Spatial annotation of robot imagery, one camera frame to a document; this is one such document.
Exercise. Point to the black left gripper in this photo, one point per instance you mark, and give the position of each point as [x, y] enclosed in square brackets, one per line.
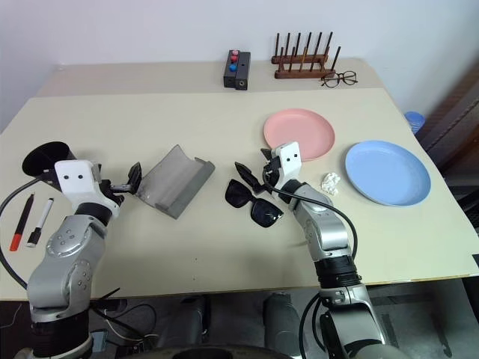
[112, 188]

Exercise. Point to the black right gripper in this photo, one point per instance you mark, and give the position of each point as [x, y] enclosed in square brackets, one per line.
[273, 174]

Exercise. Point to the black sunglasses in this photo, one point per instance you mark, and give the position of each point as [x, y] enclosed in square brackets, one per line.
[237, 194]

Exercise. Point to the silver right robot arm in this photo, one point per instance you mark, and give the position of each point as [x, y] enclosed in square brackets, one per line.
[325, 232]

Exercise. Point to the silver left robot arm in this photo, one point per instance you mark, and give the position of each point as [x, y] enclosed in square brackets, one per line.
[67, 239]

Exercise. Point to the grey open glasses case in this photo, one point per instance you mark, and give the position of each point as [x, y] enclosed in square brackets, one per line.
[176, 179]

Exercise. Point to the pink plate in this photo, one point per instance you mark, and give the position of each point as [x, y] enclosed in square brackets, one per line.
[307, 127]

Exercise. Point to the crumpled white paper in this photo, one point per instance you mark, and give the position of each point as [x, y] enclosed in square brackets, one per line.
[330, 183]

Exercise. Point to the black round pen cup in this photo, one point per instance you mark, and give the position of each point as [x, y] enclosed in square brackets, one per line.
[48, 157]

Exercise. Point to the black box with coloured buttons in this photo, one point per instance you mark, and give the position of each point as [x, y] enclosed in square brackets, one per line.
[230, 75]

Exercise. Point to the white and black marker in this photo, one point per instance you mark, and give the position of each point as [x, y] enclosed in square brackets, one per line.
[43, 217]

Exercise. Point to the brown wooden peg rack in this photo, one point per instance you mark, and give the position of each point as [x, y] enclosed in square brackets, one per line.
[299, 73]

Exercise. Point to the red and black marker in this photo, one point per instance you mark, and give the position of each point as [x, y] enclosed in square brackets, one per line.
[20, 224]

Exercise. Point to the blue plate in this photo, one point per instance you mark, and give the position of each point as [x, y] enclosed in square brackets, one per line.
[385, 172]

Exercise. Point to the clear thin-framed eyeglasses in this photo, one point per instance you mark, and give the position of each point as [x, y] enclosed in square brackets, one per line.
[350, 78]

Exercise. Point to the dark grey rounded shape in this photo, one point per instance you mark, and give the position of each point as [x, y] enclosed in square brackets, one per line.
[194, 321]
[280, 321]

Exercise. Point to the dark brown furniture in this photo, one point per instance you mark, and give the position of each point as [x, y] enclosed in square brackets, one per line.
[456, 123]

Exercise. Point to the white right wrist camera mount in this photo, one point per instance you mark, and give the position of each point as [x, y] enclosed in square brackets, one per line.
[290, 161]

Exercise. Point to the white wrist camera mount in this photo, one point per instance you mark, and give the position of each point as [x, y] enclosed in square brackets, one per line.
[290, 161]
[75, 183]

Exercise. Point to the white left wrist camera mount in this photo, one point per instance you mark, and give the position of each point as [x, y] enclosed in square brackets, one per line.
[75, 183]

